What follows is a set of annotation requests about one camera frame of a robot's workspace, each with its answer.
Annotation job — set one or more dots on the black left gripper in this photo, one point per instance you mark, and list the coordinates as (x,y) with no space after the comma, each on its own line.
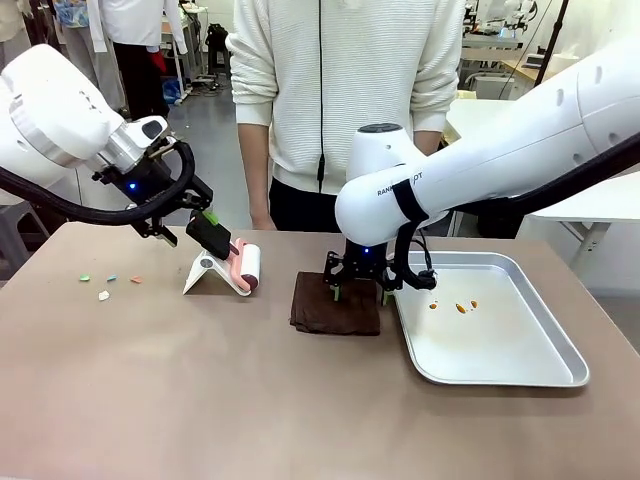
(150,175)

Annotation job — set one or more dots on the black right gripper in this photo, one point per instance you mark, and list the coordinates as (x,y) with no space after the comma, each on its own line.
(365,260)

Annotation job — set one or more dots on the brown cloth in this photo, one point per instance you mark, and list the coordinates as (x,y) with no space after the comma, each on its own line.
(320,315)

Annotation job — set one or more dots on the person's right forearm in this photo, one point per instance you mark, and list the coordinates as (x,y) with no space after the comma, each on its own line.
(255,170)

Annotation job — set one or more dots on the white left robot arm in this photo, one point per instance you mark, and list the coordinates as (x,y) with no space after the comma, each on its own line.
(45,115)

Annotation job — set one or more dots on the person's left forearm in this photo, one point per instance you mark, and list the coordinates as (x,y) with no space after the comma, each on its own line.
(427,142)

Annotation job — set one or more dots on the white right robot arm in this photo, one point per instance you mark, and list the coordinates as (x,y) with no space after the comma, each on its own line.
(500,150)

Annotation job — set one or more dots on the person's right hand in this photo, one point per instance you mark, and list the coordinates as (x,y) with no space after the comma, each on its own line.
(262,222)

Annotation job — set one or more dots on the white folded roller stand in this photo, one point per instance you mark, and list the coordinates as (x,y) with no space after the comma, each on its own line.
(205,275)

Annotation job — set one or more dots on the black trousers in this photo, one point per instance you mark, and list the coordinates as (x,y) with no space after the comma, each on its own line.
(300,210)

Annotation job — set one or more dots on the white paper scrap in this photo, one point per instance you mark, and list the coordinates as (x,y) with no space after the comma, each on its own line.
(104,295)

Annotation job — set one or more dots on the blue plastic bag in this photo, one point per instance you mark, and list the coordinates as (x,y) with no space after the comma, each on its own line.
(171,92)

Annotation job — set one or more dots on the silver metal tray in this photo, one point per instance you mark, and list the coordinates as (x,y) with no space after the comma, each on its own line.
(490,340)

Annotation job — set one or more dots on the grey metal stool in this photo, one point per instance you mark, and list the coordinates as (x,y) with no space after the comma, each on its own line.
(20,235)

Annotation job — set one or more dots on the background person white shirt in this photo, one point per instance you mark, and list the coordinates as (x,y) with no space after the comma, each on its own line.
(140,50)

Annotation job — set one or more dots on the black background chair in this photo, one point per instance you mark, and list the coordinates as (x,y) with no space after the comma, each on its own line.
(217,47)

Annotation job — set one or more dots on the yellow sheet on side table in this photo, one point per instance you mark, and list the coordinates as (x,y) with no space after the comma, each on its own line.
(451,132)

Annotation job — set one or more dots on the background person patterned shirt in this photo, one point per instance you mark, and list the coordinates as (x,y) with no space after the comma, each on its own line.
(85,50)

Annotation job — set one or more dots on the white knitted sweater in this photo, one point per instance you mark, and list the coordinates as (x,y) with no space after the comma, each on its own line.
(350,75)

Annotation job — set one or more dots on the white side table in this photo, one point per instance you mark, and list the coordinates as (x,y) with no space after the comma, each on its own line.
(590,210)

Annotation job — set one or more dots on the wooden workbench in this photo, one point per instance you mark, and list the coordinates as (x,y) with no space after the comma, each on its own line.
(530,70)

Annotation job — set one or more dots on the black tripod pole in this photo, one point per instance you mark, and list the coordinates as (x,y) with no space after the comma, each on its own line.
(550,35)

